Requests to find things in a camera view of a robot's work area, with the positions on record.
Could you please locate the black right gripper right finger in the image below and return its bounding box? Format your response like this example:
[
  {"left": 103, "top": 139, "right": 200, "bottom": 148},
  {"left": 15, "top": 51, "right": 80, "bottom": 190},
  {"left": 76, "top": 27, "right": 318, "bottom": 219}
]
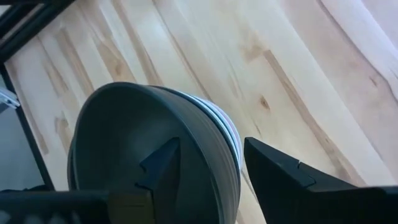
[{"left": 243, "top": 136, "right": 398, "bottom": 224}]

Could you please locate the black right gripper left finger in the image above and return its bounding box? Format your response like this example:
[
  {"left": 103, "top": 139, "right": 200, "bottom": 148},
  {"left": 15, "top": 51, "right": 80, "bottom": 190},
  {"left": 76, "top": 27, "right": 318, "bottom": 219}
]
[{"left": 0, "top": 136, "right": 181, "bottom": 224}]

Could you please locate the white plastic piece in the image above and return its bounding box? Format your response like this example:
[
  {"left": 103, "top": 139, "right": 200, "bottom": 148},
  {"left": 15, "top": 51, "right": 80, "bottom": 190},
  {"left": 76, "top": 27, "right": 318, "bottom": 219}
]
[{"left": 0, "top": 86, "right": 21, "bottom": 110}]

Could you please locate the black table frame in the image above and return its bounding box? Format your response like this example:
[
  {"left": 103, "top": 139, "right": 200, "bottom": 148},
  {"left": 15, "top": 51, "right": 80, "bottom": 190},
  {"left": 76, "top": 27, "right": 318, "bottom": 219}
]
[{"left": 0, "top": 0, "right": 76, "bottom": 191}]

